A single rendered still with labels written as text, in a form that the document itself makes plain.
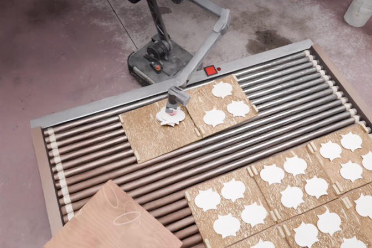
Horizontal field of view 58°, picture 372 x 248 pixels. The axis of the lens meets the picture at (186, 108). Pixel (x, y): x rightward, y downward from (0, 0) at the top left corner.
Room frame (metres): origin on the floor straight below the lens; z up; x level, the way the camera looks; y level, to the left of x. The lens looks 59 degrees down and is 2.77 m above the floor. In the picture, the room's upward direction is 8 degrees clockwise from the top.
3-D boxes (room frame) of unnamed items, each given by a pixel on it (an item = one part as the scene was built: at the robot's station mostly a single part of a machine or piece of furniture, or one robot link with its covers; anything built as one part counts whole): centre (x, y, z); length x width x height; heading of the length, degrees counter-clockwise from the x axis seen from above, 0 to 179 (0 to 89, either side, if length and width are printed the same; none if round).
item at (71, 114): (1.37, 0.01, 0.89); 2.08 x 0.09 x 0.06; 119
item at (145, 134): (0.96, 0.15, 0.93); 0.41 x 0.35 x 0.02; 122
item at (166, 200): (0.74, -0.34, 0.90); 1.95 x 0.05 x 0.05; 119
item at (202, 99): (1.19, -0.21, 0.93); 0.41 x 0.35 x 0.02; 122
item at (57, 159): (1.13, -0.12, 0.90); 1.95 x 0.05 x 0.05; 119
